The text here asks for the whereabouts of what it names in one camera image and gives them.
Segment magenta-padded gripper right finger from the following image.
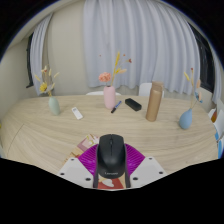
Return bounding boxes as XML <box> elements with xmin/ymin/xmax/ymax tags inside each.
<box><xmin>124</xmin><ymin>143</ymin><xmax>167</xmax><ymax>189</ymax></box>

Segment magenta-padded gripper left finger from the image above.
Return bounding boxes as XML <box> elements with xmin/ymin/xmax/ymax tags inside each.
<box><xmin>58</xmin><ymin>144</ymin><xmax>100</xmax><ymax>189</ymax></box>

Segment black computer mouse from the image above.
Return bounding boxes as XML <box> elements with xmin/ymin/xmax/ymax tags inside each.
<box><xmin>95</xmin><ymin>133</ymin><xmax>128</xmax><ymax>179</ymax></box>

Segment cartoon print mouse pad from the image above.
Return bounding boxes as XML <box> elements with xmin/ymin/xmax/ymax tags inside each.
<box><xmin>64</xmin><ymin>133</ymin><xmax>127</xmax><ymax>191</ymax></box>

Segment small white remote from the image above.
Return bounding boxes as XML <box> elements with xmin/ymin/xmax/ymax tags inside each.
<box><xmin>71</xmin><ymin>106</ymin><xmax>84</xmax><ymax>120</ymax></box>

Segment blue vase with dried flowers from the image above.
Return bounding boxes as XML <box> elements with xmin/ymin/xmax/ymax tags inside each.
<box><xmin>178</xmin><ymin>67</ymin><xmax>204</xmax><ymax>131</ymax></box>

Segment green vase with yellow flowers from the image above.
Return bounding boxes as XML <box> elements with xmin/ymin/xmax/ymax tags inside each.
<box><xmin>33</xmin><ymin>64</ymin><xmax>62</xmax><ymax>117</ymax></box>

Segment bronze drink bottle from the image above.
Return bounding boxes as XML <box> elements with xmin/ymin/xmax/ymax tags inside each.
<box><xmin>145</xmin><ymin>80</ymin><xmax>165</xmax><ymax>123</ymax></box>

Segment black rectangular box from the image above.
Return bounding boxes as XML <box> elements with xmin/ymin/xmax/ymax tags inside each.
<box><xmin>124</xmin><ymin>97</ymin><xmax>143</xmax><ymax>112</ymax></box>

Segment blue marker pen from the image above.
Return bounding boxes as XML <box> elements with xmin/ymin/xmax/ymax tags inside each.
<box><xmin>110</xmin><ymin>100</ymin><xmax>123</xmax><ymax>114</ymax></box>

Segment pink vase with flowers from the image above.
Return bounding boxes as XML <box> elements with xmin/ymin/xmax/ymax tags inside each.
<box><xmin>98</xmin><ymin>51</ymin><xmax>133</xmax><ymax>111</ymax></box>

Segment white chair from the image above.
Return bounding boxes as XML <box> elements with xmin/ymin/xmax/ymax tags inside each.
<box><xmin>138</xmin><ymin>82</ymin><xmax>165</xmax><ymax>98</ymax></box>

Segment white and blue chairs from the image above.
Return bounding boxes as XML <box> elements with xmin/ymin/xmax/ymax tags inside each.
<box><xmin>208</xmin><ymin>98</ymin><xmax>224</xmax><ymax>159</ymax></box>

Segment narrow white curtain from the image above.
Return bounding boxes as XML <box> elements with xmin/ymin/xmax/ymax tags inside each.
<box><xmin>209</xmin><ymin>49</ymin><xmax>224</xmax><ymax>104</ymax></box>
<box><xmin>29</xmin><ymin>13</ymin><xmax>54</xmax><ymax>96</ymax></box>

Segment dark window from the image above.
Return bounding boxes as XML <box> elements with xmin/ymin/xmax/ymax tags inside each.
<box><xmin>25</xmin><ymin>33</ymin><xmax>34</xmax><ymax>89</ymax></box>
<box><xmin>189</xmin><ymin>24</ymin><xmax>214</xmax><ymax>93</ymax></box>

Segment wide white curtain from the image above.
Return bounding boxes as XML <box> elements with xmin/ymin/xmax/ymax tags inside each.
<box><xmin>82</xmin><ymin>0</ymin><xmax>201</xmax><ymax>96</ymax></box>

